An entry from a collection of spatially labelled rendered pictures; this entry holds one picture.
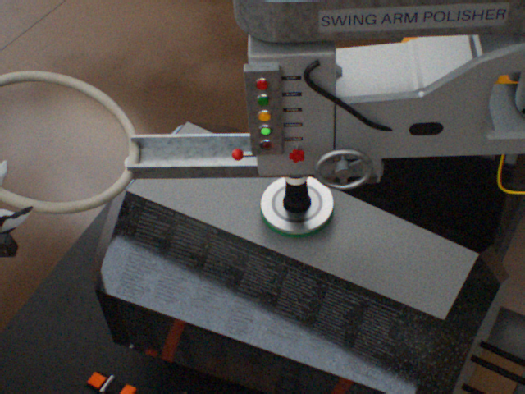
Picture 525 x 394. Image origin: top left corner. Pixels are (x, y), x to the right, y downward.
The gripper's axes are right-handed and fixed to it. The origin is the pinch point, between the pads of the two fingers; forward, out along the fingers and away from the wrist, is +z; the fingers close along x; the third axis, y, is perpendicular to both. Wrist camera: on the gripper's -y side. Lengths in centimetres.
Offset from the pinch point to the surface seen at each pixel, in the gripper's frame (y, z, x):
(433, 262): -57, 71, 79
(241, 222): -3, 53, 76
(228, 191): 8, 60, 77
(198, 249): 6, 41, 81
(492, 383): -78, 80, 153
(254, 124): -16, 52, 25
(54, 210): 20.4, 12.8, 38.2
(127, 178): 16, 34, 46
